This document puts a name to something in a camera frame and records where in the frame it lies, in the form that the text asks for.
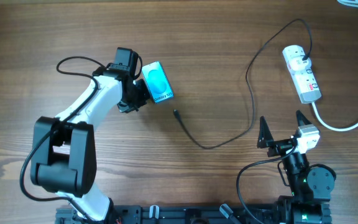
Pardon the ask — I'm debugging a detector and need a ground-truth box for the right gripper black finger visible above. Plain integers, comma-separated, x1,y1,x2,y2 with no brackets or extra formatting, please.
257,116,274,148
296,110,311,127

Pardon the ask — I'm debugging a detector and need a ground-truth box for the blue screen smartphone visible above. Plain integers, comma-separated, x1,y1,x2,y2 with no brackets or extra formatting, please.
142,61,174,103

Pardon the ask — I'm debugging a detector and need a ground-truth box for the black charging cable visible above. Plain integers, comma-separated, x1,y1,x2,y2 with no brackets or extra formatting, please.
173,18,313,151

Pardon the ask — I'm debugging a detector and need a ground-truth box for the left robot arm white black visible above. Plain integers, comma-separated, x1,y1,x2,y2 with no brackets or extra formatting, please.
19,47,150,223

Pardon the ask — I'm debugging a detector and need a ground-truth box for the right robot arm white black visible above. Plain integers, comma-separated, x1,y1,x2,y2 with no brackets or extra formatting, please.
257,110,336,223

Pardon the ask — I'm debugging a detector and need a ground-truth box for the white charger plug adapter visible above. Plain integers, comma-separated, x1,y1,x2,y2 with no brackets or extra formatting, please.
287,56,311,74

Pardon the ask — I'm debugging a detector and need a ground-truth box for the white power strip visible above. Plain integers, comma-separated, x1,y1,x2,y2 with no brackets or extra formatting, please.
282,45,322,104

